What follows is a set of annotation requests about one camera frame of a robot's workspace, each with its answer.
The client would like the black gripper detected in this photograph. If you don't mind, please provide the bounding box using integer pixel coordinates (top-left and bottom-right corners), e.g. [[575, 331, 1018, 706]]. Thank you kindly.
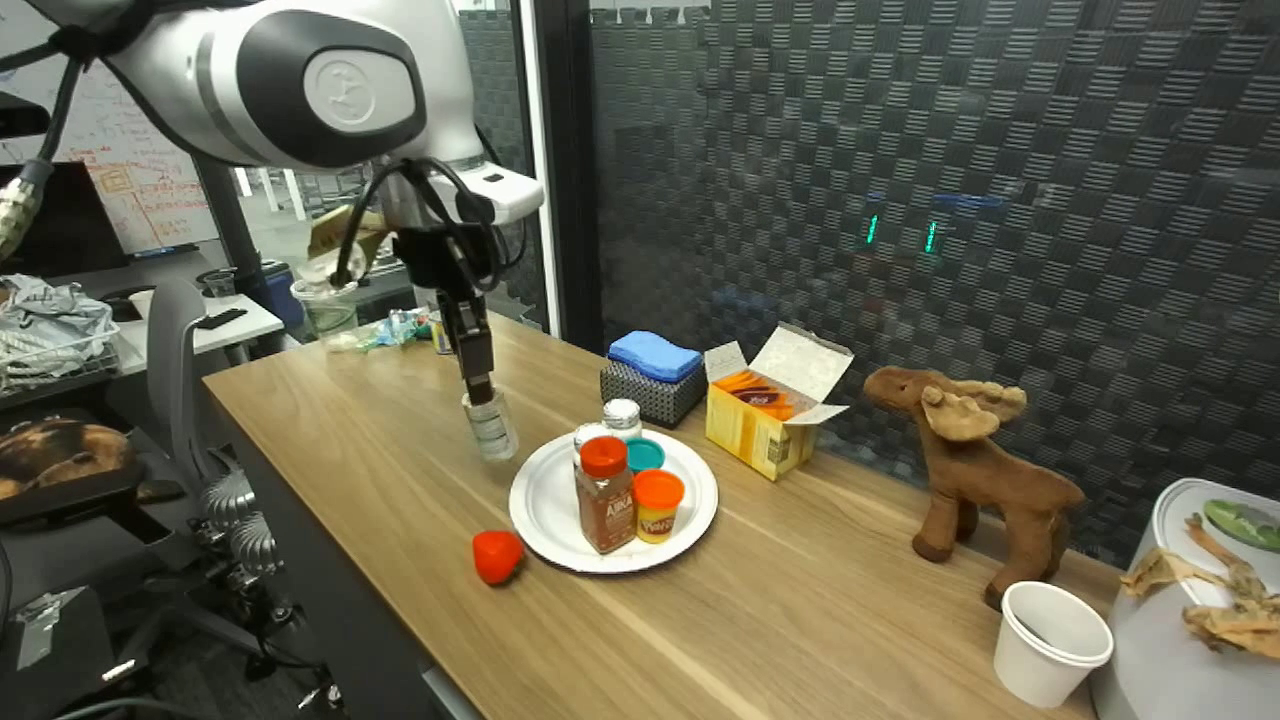
[[394, 221, 505, 409]]

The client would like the white pill bottle green label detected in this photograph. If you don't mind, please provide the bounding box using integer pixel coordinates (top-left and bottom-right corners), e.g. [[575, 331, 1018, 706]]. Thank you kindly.
[[459, 388, 526, 468]]

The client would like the white pill bottle blue label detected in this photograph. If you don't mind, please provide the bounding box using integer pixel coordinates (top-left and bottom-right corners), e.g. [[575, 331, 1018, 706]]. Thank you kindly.
[[601, 395, 649, 444]]

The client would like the brown spice bottle orange lid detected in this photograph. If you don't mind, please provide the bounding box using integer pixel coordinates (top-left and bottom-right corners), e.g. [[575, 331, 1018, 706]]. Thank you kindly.
[[571, 437, 639, 562]]

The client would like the teal lid dough tub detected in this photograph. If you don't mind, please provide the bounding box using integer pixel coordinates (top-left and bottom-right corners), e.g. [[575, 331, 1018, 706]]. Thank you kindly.
[[624, 437, 669, 481]]

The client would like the crumpled teal plastic bag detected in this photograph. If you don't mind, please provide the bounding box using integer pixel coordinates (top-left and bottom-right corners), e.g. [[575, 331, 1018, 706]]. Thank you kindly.
[[325, 309, 436, 358]]

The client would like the white paper plate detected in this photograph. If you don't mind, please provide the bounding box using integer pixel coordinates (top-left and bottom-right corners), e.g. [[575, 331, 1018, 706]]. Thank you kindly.
[[505, 422, 726, 582]]

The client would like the blue sponge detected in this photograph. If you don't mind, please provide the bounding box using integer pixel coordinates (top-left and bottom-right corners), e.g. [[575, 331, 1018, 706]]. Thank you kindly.
[[604, 329, 703, 388]]

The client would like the red knitted ball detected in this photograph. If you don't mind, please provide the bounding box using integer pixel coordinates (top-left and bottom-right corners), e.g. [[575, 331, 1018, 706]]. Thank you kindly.
[[469, 529, 530, 594]]

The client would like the grey table side panel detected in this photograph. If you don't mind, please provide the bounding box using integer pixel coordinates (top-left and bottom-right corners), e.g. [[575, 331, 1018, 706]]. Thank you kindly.
[[202, 376, 487, 720]]

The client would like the open yellow cardboard box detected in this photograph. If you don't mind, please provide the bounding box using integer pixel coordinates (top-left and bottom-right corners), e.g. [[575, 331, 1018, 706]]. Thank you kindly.
[[699, 320, 855, 483]]

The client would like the folded denim cloth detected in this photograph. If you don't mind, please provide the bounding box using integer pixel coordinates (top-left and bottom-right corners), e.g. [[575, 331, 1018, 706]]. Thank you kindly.
[[0, 271, 125, 395]]

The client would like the brown moose plush toy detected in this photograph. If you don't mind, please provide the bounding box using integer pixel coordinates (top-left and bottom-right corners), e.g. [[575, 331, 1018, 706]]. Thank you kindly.
[[861, 364, 1094, 611]]

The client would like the small white paper cup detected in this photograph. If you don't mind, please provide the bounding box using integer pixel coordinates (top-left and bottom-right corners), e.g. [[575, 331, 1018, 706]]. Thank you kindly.
[[991, 582, 1115, 714]]

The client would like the white plastic bucket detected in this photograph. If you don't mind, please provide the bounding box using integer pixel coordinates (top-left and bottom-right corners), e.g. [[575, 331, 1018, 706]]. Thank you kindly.
[[1094, 473, 1280, 720]]

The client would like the white window frame post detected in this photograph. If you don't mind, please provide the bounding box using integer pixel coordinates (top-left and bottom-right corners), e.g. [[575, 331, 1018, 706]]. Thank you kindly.
[[515, 0, 567, 336]]

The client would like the robot cable with metal connector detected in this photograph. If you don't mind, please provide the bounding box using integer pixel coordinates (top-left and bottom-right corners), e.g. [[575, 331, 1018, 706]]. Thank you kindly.
[[0, 23, 93, 263]]

